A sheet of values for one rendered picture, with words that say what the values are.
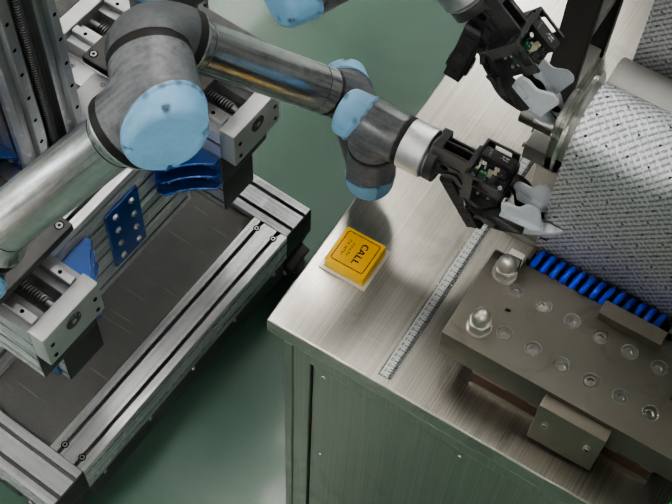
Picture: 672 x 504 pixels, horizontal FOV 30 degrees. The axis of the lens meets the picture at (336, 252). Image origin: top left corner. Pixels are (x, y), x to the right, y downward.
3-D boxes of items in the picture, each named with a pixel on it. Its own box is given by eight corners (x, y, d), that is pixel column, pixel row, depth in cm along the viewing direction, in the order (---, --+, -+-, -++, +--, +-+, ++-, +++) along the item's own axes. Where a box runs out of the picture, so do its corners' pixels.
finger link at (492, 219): (518, 236, 174) (464, 206, 176) (517, 241, 175) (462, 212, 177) (535, 212, 176) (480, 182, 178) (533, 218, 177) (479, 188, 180)
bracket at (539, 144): (512, 207, 200) (545, 89, 174) (548, 225, 199) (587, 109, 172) (497, 229, 198) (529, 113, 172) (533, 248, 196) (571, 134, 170)
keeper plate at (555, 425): (532, 424, 180) (546, 393, 171) (595, 460, 178) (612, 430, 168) (524, 438, 179) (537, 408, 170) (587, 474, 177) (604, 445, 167)
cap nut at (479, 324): (473, 310, 176) (477, 295, 172) (496, 323, 175) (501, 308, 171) (460, 330, 174) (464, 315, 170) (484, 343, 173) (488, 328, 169)
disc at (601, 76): (589, 115, 175) (612, 48, 162) (592, 117, 175) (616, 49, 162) (541, 190, 169) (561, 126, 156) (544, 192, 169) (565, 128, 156)
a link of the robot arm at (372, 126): (354, 109, 189) (357, 73, 181) (418, 141, 186) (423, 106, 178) (327, 145, 185) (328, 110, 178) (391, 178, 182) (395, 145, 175)
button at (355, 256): (347, 233, 197) (348, 225, 195) (385, 254, 195) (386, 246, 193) (323, 265, 194) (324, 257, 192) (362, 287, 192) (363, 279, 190)
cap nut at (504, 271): (499, 257, 180) (503, 241, 176) (521, 269, 179) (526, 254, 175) (487, 276, 179) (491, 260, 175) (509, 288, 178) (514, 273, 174)
